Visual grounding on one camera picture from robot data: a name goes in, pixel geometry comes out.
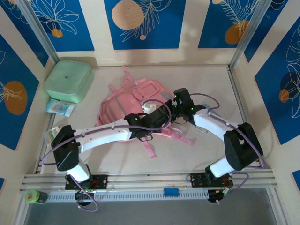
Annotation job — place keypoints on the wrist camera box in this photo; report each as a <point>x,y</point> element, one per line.
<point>174,102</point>
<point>148,107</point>

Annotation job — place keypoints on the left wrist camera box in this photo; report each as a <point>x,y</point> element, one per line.
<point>148,107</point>

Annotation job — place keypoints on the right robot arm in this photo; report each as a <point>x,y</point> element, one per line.
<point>241,145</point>

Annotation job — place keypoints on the green white tissue packet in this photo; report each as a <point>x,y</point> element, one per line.
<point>52,133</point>

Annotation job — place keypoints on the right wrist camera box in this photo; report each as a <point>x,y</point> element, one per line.
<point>174,102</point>

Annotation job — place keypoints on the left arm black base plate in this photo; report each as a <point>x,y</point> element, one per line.
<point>100,181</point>

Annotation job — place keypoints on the pink school backpack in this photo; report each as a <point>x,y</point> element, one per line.
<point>122,103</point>

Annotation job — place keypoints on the blue bone-shaped clip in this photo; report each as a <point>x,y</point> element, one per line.
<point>171,191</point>

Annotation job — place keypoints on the small black controller board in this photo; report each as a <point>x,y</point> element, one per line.
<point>215,197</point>
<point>82,196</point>

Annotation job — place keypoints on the mint green square case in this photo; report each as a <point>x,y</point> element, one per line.
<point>68,79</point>

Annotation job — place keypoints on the blue white tissue pack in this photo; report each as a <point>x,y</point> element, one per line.
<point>59,107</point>

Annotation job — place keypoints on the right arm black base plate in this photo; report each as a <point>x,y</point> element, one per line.
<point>198,180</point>

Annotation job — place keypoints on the aluminium side rail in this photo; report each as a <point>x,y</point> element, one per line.
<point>237,93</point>

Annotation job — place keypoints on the aluminium frame post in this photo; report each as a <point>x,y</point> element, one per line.
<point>39,30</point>
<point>250,30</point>

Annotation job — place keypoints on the aluminium mounting rail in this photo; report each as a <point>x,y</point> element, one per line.
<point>150,180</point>

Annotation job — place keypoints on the green tape roll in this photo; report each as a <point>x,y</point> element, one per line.
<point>32,196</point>

